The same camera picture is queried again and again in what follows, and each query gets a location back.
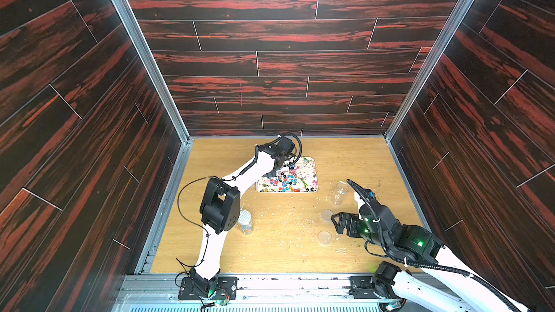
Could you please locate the clear plastic jar lid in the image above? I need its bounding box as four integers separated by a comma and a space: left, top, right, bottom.
319, 209, 333, 223

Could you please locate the clear plastic candy jar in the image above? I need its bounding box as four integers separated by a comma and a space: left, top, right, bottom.
332, 181, 350, 206

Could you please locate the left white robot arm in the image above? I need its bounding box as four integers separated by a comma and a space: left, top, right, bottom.
180, 132, 303, 301

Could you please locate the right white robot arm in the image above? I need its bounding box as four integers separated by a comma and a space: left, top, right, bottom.
331, 200, 529, 311

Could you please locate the left candy jar with lid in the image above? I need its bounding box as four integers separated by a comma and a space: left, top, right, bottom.
238, 209, 254, 235

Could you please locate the pile of colourful lollipops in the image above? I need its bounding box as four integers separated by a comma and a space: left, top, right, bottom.
262, 163, 311, 193

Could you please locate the floral rectangular tray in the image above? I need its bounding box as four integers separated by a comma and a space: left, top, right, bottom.
254, 156, 319, 194

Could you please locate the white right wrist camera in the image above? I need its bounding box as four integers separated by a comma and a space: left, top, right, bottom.
354, 192, 371, 220

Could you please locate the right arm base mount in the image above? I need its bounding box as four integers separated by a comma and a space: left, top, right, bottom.
348, 261, 406, 311

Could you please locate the right black corrugated cable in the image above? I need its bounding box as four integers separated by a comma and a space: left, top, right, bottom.
346, 178, 521, 312

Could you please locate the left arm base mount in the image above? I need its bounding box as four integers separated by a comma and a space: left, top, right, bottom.
178, 269, 238, 311

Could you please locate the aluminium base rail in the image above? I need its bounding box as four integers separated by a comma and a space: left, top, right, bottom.
112, 273, 389, 311

